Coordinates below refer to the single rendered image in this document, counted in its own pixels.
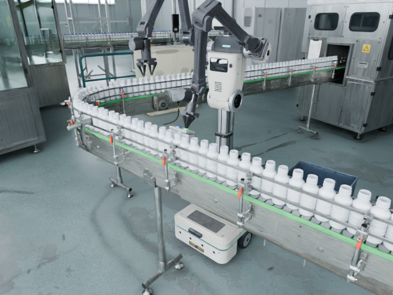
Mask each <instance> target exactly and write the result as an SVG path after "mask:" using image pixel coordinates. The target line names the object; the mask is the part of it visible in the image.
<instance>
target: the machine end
mask: <svg viewBox="0 0 393 295"><path fill-rule="evenodd" d="M307 4H308V5H312V9H311V15H309V18H308V19H310V23H309V30H308V39H307V44H306V52H305V57H303V60H305V59H307V58H308V50H309V43H310V39H323V41H322V48H321V52H320V57H321V58H322V57H330V56H332V57H333V56H337V58H338V59H341V58H345V57H347V60H346V61H345V62H347V63H346V64H344V65H341V66H345V65H346V69H345V72H344V79H340V80H334V81H327V82H323V83H320V84H317V85H316V90H315V96H314V101H313V108H312V115H311V118H313V119H316V120H319V121H322V122H326V123H329V124H332V125H335V126H338V127H341V128H344V129H347V130H350V131H353V132H357V133H358V135H357V136H355V137H354V139H355V140H362V139H363V138H361V137H360V134H362V133H366V132H369V131H372V130H375V129H378V130H379V131H381V132H386V131H387V130H386V129H384V126H387V125H390V124H393V0H308V3H307ZM312 87H313V84H310V85H304V86H301V89H300V94H299V103H298V104H297V107H298V110H297V111H298V112H297V114H300V115H302V118H299V120H300V121H306V119H304V116H307V117H308V114H309V106H310V101H311V94H312ZM381 127H382V128H381Z"/></svg>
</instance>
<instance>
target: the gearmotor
mask: <svg viewBox="0 0 393 295"><path fill-rule="evenodd" d="M181 89H182V88H175V89H170V90H165V91H164V93H163V94H157V95H154V96H153V102H154V111H155V112H157V111H164V110H168V103H170V102H177V103H178V116H179V103H180V102H179V101H181V100H179V99H178V97H177V94H178V92H179V90H181ZM178 116H177V118H178ZM176 120H177V119H176ZM176 120H174V121H176ZM174 121H172V122H170V123H173V122H174ZM170 123H167V124H170ZM164 125H166V124H164Z"/></svg>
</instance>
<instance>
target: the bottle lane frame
mask: <svg viewBox="0 0 393 295"><path fill-rule="evenodd" d="M84 132H85V134H86V135H88V136H89V140H90V141H91V142H92V143H90V144H91V150H89V149H87V148H85V149H86V151H87V150H88V152H89V153H91V154H93V155H95V156H98V157H100V158H101V159H104V160H106V161H107V162H109V163H112V164H114V162H115V159H114V158H113V156H114V153H113V144H112V143H110V139H109V138H106V137H105V136H102V135H100V134H98V133H95V132H93V131H90V130H88V129H85V128H84ZM115 146H116V155H118V156H119V155H121V154H122V149H123V150H124V154H123V155H121V156H119V158H118V161H119V162H120V161H122V160H123V156H125V160H124V161H123V162H121V163H119V166H118V167H120V168H121V169H123V170H126V171H128V172H129V173H132V174H134V175H135V176H137V177H140V178H141V179H144V177H143V172H144V171H145V170H147V171H149V172H151V173H153V174H154V176H155V181H156V186H157V187H159V188H162V189H164V190H166V189H165V187H166V183H165V182H164V180H165V179H166V175H165V166H163V161H162V160H159V159H158V158H156V157H153V156H151V155H148V154H146V153H143V152H142V151H139V150H136V149H134V148H132V147H130V146H126V145H124V144H122V143H119V142H117V141H115ZM114 165H115V164H114ZM174 171H175V172H177V177H176V178H175V179H176V180H177V184H176V185H175V186H174V187H172V188H171V190H170V191H169V192H170V193H172V194H174V195H176V196H178V197H180V198H182V199H184V200H186V201H188V202H190V203H192V204H194V205H196V206H198V207H200V208H202V209H204V210H206V211H208V212H210V213H212V214H214V215H216V216H218V217H220V218H222V219H224V220H226V221H229V222H231V223H233V224H235V225H237V222H238V216H237V215H238V213H239V198H238V192H235V189H234V190H233V189H231V188H229V186H227V187H226V186H223V185H222V183H221V184H219V183H216V182H215V181H212V180H209V179H206V178H204V177H203V176H199V175H197V173H196V174H195V173H192V172H191V171H187V170H186V169H182V168H180V167H177V166H175V165H173V164H170V163H168V179H172V178H173V177H174ZM248 203H249V204H251V205H252V206H251V211H249V212H250V213H251V219H248V220H247V221H246V222H245V223H244V226H243V227H242V228H243V229H245V230H247V231H249V232H251V233H252V234H255V235H257V236H259V237H261V238H263V239H265V240H266V241H269V242H271V243H273V244H275V245H277V246H279V247H280V248H283V249H285V250H286V251H288V252H291V253H293V254H295V255H297V256H299V257H301V258H303V259H305V260H307V261H309V262H311V263H313V264H315V265H317V266H319V267H321V268H323V269H325V270H327V271H329V272H331V273H333V274H335V275H337V276H339V277H341V278H343V279H345V280H346V279H347V275H348V272H349V269H350V265H351V260H352V258H353V254H354V250H355V247H356V242H357V241H356V240H354V237H352V238H349V237H347V236H344V235H342V232H341V233H337V232H335V231H332V227H330V228H329V229H327V228H325V227H323V226H321V223H320V224H319V225H318V224H316V223H313V222H311V219H310V220H306V219H303V218H301V215H300V216H299V217H298V216H296V215H294V214H292V211H291V212H286V211H284V210H283V208H282V209H279V208H277V207H275V206H274V205H275V204H274V205H269V204H267V203H266V201H265V202H262V201H260V200H258V198H257V199H255V198H253V197H250V195H245V194H244V196H243V213H245V212H246V211H247V210H248V209H247V208H248ZM237 226H238V225H237ZM361 252H363V253H366V254H367V257H366V260H365V261H362V263H363V264H364V266H363V270H360V271H359V272H358V274H357V276H356V278H357V281H355V282H352V283H353V284H355V285H357V286H359V287H362V288H364V289H366V290H368V291H370V292H372V293H374V294H376V295H393V255H391V252H389V253H386V252H383V251H381V250H379V249H378V247H376V248H373V247H371V246H369V245H366V242H365V241H364V242H363V243H362V246H361V250H360V254H359V256H358V260H357V264H358V262H359V261H360V260H361V259H360V255H361ZM357 264H356V265H357Z"/></svg>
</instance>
